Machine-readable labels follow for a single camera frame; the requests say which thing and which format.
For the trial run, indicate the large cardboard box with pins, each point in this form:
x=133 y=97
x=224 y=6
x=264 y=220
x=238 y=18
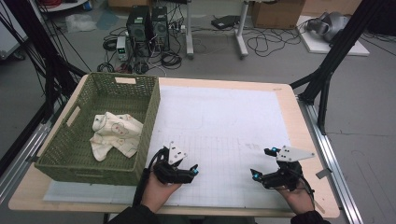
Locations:
x=277 y=14

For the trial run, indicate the aluminium rail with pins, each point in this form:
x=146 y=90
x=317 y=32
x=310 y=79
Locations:
x=18 y=158
x=334 y=168

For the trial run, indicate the white desk leg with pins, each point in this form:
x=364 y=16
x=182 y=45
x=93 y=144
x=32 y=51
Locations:
x=241 y=34
x=189 y=31

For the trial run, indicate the white floor board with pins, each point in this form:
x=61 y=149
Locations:
x=317 y=45

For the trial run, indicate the grey bench power supply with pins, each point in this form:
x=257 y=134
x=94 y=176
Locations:
x=121 y=46

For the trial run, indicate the green woven basket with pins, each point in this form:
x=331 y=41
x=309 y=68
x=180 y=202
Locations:
x=102 y=93

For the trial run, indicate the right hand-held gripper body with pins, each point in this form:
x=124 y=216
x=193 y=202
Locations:
x=286 y=177

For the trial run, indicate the grey robot head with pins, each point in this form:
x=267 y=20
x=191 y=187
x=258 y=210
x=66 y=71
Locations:
x=331 y=25

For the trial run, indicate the cream printed cloth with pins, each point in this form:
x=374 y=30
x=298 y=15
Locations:
x=116 y=132

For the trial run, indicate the grey metal bracket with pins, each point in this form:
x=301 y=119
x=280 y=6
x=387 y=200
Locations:
x=323 y=173

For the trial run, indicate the white cabinet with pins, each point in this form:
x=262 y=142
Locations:
x=9 y=34

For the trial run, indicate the person's left hand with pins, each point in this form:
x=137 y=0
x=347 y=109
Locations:
x=157 y=194

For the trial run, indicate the white grid mat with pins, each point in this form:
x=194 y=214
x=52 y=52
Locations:
x=218 y=109

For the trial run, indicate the black flat device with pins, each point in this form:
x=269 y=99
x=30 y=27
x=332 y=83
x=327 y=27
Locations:
x=225 y=21

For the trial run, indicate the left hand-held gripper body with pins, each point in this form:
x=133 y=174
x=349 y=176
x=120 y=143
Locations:
x=165 y=174

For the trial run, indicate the large black computer tower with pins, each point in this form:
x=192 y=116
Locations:
x=138 y=29

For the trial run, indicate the person's right hand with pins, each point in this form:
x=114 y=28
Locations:
x=299 y=199

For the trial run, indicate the blue-grey sheet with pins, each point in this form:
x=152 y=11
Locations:
x=107 y=20

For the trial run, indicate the slim black computer tower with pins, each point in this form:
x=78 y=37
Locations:
x=160 y=28

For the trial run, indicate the white power strip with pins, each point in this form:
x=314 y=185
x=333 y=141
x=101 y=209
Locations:
x=177 y=28

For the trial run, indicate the clear plastic bag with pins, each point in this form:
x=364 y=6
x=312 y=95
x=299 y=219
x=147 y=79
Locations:
x=80 y=22

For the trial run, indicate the black frame stand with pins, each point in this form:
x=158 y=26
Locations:
x=51 y=62
x=336 y=53

